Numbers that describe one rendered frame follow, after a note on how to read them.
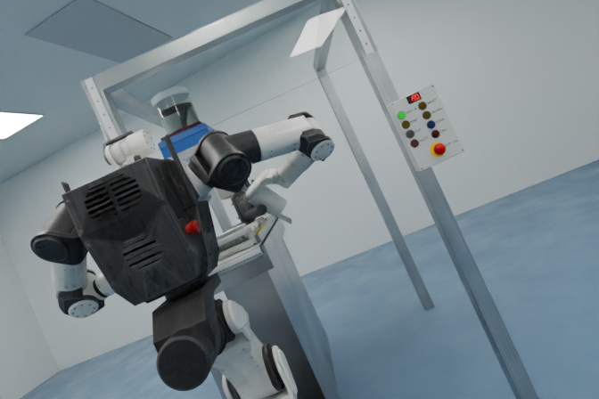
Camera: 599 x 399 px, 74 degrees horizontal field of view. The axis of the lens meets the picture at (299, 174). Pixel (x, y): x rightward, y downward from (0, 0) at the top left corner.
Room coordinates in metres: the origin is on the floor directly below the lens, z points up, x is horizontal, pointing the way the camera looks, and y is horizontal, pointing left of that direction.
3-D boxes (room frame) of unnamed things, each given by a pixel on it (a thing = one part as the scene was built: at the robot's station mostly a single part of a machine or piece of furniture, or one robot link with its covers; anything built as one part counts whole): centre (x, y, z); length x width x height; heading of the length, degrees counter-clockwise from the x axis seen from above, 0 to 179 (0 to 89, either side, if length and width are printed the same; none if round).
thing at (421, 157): (1.42, -0.47, 1.06); 0.17 x 0.06 x 0.26; 91
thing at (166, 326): (0.96, 0.38, 0.86); 0.28 x 0.13 x 0.18; 1
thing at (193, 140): (1.63, 0.34, 1.41); 0.21 x 0.20 x 0.09; 91
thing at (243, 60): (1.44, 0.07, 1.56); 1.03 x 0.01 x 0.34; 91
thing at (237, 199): (1.39, 0.20, 1.07); 0.12 x 0.10 x 0.13; 33
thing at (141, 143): (1.05, 0.38, 1.33); 0.10 x 0.07 x 0.09; 90
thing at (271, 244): (2.19, 0.39, 0.86); 1.30 x 0.29 x 0.10; 1
